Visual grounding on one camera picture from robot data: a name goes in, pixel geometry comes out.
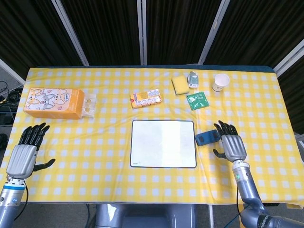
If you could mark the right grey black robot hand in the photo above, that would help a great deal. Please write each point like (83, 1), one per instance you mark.
(234, 147)

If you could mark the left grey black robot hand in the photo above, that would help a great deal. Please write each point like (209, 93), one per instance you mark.
(22, 156)

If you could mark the dark teal board eraser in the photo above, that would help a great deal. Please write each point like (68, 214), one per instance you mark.
(207, 137)

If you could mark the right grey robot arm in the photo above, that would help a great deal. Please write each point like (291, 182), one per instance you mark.
(251, 197)

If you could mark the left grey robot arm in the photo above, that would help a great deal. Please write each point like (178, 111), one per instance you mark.
(10, 204)

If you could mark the green flat sachet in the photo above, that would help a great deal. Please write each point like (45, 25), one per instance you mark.
(197, 101)

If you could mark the orange cartoon tissue pack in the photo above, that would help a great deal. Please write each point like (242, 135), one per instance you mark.
(54, 103)

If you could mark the white paper cup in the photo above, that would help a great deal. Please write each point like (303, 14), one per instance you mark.
(220, 82)

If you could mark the yellow white checkered tablecloth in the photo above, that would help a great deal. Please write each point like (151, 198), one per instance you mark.
(95, 154)

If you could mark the small white green packet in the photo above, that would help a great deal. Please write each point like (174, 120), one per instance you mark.
(192, 80)

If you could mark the yellow sponge with green base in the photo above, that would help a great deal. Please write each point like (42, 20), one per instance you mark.
(180, 85)

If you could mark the small yellow cardboard box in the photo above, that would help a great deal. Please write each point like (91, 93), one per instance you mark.
(146, 97)

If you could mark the grey robot torso base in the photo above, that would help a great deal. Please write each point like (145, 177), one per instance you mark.
(147, 216)

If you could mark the white whiteboard with dark frame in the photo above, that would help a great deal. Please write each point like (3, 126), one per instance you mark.
(164, 143)

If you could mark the white partition post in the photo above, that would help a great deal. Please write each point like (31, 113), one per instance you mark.
(71, 33)
(10, 73)
(142, 32)
(289, 55)
(212, 33)

